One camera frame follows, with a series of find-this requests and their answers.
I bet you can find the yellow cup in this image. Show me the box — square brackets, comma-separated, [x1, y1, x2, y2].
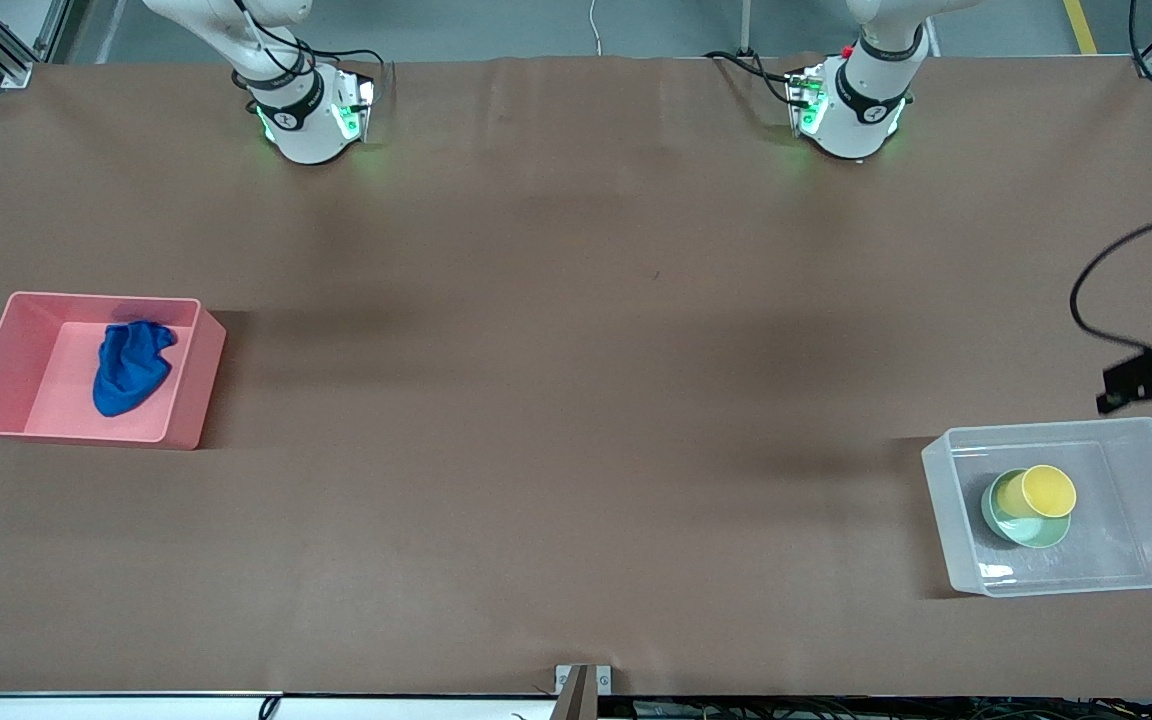
[994, 464, 1078, 521]

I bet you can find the mint green bowl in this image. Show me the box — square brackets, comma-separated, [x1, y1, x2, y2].
[981, 467, 1073, 549]

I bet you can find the clear plastic storage box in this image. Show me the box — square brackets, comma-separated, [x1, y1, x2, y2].
[921, 416, 1152, 598]

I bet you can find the pink plastic box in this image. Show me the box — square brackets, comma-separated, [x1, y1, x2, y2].
[0, 291, 228, 451]

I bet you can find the brown table cover sheet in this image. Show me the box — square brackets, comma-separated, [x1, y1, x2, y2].
[0, 55, 1152, 698]

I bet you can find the blue crumpled cloth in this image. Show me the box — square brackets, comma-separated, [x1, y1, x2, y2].
[92, 320, 179, 418]

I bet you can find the black left base cable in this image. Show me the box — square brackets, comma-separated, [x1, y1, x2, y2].
[704, 46, 809, 107]

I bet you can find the grey metal table bracket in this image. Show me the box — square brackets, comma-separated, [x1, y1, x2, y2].
[554, 664, 613, 720]

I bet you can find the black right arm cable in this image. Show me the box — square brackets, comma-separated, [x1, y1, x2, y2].
[231, 0, 389, 101]

